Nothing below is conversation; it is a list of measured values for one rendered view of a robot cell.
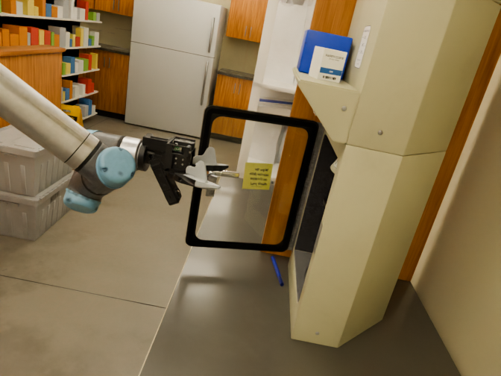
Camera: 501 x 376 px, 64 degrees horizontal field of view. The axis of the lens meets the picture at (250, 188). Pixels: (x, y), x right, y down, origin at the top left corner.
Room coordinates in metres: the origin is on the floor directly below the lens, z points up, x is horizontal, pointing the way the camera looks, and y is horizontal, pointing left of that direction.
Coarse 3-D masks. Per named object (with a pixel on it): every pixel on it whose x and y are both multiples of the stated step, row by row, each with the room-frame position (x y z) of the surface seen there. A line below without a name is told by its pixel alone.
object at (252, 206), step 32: (224, 128) 0.99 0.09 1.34; (256, 128) 1.01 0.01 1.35; (288, 128) 1.04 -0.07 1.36; (224, 160) 1.00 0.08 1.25; (256, 160) 1.02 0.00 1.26; (288, 160) 1.04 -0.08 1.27; (224, 192) 1.00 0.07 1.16; (256, 192) 1.02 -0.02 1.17; (288, 192) 1.05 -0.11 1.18; (224, 224) 1.00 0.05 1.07; (256, 224) 1.03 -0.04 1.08
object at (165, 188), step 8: (152, 168) 0.87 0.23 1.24; (160, 168) 0.87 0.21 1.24; (160, 176) 0.87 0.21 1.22; (160, 184) 0.87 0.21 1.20; (168, 184) 0.87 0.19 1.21; (176, 184) 0.91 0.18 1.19; (168, 192) 0.87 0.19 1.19; (176, 192) 0.88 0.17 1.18; (168, 200) 0.87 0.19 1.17; (176, 200) 0.87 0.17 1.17
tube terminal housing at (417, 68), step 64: (384, 0) 0.77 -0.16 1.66; (448, 0) 0.75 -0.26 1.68; (384, 64) 0.75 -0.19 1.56; (448, 64) 0.79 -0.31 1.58; (384, 128) 0.75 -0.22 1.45; (448, 128) 0.87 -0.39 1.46; (384, 192) 0.75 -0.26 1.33; (320, 256) 0.75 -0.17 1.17; (384, 256) 0.80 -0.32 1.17; (320, 320) 0.75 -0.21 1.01
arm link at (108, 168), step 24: (0, 72) 0.68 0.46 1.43; (0, 96) 0.66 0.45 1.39; (24, 96) 0.68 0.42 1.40; (24, 120) 0.67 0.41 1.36; (48, 120) 0.69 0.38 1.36; (72, 120) 0.73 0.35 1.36; (48, 144) 0.68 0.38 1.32; (72, 144) 0.69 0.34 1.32; (96, 144) 0.72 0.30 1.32; (72, 168) 0.71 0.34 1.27; (96, 168) 0.70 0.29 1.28; (120, 168) 0.71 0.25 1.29; (96, 192) 0.74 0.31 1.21
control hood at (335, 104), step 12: (300, 72) 0.92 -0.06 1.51; (300, 84) 0.75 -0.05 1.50; (312, 84) 0.75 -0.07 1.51; (324, 84) 0.75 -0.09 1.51; (336, 84) 0.80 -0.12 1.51; (348, 84) 0.86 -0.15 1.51; (312, 96) 0.75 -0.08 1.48; (324, 96) 0.75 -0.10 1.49; (336, 96) 0.75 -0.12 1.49; (348, 96) 0.75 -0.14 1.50; (312, 108) 0.75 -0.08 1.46; (324, 108) 0.75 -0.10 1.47; (336, 108) 0.75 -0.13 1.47; (348, 108) 0.75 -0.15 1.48; (324, 120) 0.75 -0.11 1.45; (336, 120) 0.75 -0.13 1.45; (348, 120) 0.75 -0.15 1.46; (336, 132) 0.75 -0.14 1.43; (348, 132) 0.75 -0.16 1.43
